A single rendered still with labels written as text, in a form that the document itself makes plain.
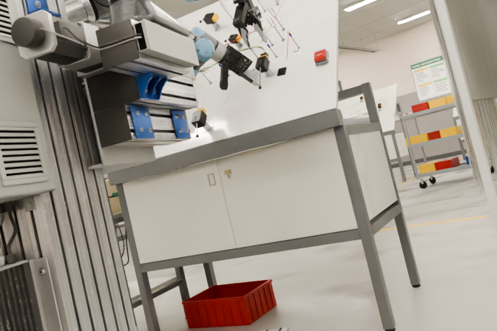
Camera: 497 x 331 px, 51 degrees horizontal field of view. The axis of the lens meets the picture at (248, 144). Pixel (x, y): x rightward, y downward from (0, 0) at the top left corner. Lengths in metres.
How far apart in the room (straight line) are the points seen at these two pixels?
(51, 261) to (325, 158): 1.18
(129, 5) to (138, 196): 1.24
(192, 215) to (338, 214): 0.68
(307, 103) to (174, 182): 0.73
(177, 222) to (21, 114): 1.38
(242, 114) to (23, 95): 1.23
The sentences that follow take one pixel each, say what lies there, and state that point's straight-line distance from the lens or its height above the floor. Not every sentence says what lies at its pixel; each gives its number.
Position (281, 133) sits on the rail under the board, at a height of 0.83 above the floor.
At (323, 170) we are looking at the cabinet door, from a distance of 2.06.
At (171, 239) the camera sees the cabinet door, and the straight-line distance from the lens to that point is 2.47.
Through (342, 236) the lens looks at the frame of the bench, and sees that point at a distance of 2.08.
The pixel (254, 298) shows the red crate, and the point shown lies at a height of 0.10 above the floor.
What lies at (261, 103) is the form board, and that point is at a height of 0.98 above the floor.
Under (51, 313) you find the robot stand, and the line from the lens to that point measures 1.26.
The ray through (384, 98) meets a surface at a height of 1.44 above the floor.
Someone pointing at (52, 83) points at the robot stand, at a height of 1.03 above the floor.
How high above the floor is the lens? 0.70
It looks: 3 degrees up
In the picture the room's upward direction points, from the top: 13 degrees counter-clockwise
